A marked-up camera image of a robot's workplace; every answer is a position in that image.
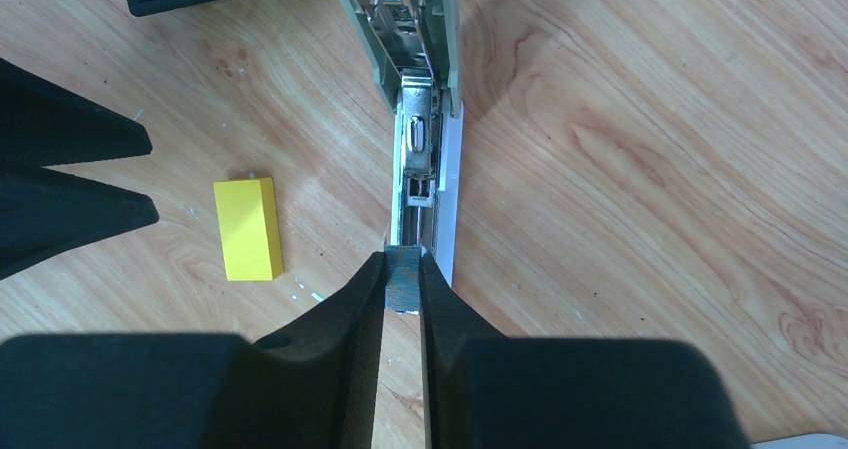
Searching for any silver staple strip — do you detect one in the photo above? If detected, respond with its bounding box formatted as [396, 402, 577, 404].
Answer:
[385, 245, 422, 315]

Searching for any yellow rectangular block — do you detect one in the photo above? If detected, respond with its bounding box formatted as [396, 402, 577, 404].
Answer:
[213, 177, 284, 282]

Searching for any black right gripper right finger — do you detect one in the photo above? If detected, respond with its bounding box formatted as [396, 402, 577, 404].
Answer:
[419, 256, 749, 448]

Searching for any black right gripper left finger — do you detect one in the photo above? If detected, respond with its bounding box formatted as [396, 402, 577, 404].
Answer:
[1, 252, 387, 448]

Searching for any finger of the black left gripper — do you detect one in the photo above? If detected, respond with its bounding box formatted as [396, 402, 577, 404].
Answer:
[1, 60, 153, 166]
[1, 162, 159, 279]

